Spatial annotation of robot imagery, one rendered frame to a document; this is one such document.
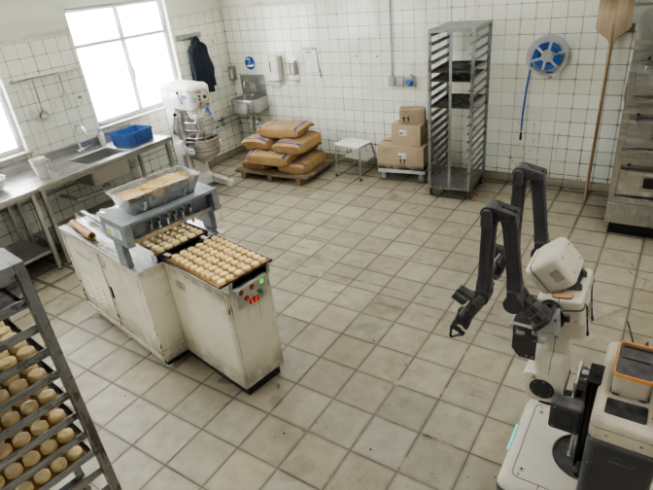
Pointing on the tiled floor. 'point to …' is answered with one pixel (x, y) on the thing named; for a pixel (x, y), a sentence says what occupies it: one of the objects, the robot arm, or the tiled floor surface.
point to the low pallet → (285, 172)
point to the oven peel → (609, 11)
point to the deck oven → (635, 139)
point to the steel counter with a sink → (76, 161)
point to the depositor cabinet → (131, 291)
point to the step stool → (356, 152)
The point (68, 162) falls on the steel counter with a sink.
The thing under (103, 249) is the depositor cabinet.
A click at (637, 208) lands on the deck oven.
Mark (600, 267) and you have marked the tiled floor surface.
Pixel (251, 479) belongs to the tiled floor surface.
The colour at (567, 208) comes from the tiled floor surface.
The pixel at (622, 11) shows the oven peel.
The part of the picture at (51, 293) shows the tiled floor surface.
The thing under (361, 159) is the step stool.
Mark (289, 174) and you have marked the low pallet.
